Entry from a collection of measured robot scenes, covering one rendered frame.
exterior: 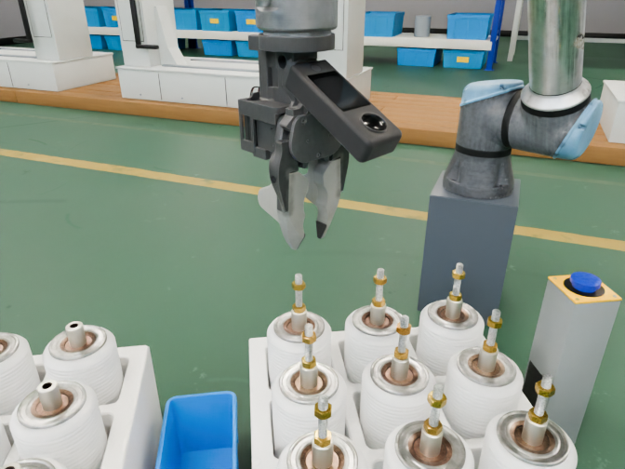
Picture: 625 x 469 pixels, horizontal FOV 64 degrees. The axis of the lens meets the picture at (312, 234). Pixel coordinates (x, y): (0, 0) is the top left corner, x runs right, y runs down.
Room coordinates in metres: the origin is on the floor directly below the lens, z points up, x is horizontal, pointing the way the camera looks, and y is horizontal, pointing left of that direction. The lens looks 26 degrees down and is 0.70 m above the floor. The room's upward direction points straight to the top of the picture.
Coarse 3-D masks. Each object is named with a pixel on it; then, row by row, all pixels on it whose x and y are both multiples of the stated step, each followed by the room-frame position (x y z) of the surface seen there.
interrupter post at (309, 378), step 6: (300, 366) 0.49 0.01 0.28; (300, 372) 0.49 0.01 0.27; (306, 372) 0.48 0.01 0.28; (312, 372) 0.48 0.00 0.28; (300, 378) 0.49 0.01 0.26; (306, 378) 0.48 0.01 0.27; (312, 378) 0.48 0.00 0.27; (300, 384) 0.49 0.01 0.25; (306, 384) 0.48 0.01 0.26; (312, 384) 0.48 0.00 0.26
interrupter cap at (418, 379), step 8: (376, 360) 0.53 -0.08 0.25; (384, 360) 0.53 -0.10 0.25; (416, 360) 0.53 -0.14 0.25; (376, 368) 0.51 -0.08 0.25; (384, 368) 0.51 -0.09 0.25; (408, 368) 0.52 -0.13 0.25; (416, 368) 0.51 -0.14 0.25; (424, 368) 0.51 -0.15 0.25; (376, 376) 0.50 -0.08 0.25; (384, 376) 0.50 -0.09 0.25; (408, 376) 0.50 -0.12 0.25; (416, 376) 0.50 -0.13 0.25; (424, 376) 0.50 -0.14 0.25; (376, 384) 0.49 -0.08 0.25; (384, 384) 0.48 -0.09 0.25; (392, 384) 0.48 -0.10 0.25; (400, 384) 0.48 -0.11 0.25; (408, 384) 0.48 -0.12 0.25; (416, 384) 0.48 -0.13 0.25; (424, 384) 0.48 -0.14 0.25; (392, 392) 0.47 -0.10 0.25; (400, 392) 0.47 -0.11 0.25; (408, 392) 0.47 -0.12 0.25; (416, 392) 0.47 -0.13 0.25
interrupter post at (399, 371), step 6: (396, 360) 0.50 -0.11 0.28; (402, 360) 0.50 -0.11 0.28; (408, 360) 0.50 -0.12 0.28; (396, 366) 0.50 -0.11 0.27; (402, 366) 0.49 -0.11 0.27; (408, 366) 0.50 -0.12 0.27; (396, 372) 0.50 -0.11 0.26; (402, 372) 0.49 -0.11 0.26; (396, 378) 0.50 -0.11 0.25; (402, 378) 0.49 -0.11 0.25
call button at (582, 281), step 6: (570, 276) 0.62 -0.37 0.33; (576, 276) 0.62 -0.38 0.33; (582, 276) 0.62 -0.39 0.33; (588, 276) 0.62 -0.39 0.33; (594, 276) 0.62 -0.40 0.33; (576, 282) 0.61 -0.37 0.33; (582, 282) 0.60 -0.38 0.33; (588, 282) 0.60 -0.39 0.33; (594, 282) 0.60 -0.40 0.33; (600, 282) 0.61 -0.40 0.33; (576, 288) 0.61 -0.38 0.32; (582, 288) 0.60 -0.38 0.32; (588, 288) 0.60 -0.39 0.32; (594, 288) 0.60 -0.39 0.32
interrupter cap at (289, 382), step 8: (288, 368) 0.51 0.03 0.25; (296, 368) 0.51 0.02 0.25; (320, 368) 0.51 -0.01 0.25; (328, 368) 0.51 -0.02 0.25; (280, 376) 0.50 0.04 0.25; (288, 376) 0.50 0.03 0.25; (296, 376) 0.50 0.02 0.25; (320, 376) 0.50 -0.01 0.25; (328, 376) 0.50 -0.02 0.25; (336, 376) 0.50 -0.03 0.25; (280, 384) 0.48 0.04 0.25; (288, 384) 0.48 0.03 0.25; (296, 384) 0.49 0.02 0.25; (320, 384) 0.49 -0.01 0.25; (328, 384) 0.48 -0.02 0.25; (336, 384) 0.48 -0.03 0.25; (288, 392) 0.47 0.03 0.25; (296, 392) 0.47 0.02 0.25; (304, 392) 0.47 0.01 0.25; (312, 392) 0.47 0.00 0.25; (320, 392) 0.47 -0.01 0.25; (328, 392) 0.47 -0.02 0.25; (336, 392) 0.47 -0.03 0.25; (296, 400) 0.46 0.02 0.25; (304, 400) 0.46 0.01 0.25; (312, 400) 0.46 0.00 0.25
